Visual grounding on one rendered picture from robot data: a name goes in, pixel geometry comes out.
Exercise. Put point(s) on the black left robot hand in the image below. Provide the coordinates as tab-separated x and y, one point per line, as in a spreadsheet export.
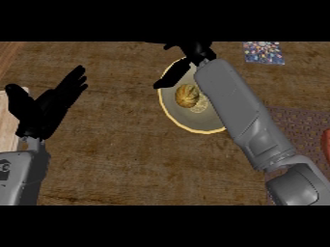
43	111

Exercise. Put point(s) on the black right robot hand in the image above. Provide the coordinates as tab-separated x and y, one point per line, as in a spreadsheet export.
192	59

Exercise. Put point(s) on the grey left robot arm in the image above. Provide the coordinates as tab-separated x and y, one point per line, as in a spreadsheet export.
12	177

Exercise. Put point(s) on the dark brown woven placemat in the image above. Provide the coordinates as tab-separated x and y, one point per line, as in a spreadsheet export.
310	135

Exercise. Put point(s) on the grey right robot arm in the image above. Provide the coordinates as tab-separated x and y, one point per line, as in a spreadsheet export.
256	131

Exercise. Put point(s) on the blue colourful patterned packet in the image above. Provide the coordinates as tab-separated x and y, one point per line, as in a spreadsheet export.
265	52

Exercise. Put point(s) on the pale yellow-rimmed bowl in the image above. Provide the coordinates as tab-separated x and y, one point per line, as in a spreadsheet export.
186	111

